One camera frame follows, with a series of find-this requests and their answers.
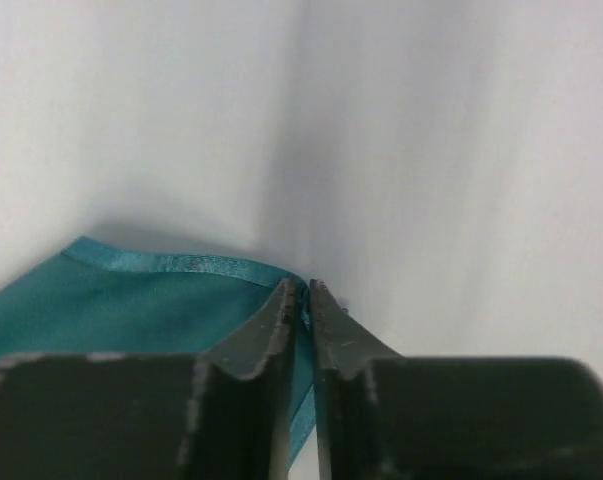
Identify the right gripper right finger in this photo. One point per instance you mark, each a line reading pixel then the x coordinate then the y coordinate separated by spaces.
pixel 382 415

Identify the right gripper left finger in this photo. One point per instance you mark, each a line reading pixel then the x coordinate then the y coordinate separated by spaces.
pixel 219 414

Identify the teal satin napkin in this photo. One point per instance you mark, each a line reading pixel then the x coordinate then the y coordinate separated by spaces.
pixel 95 298

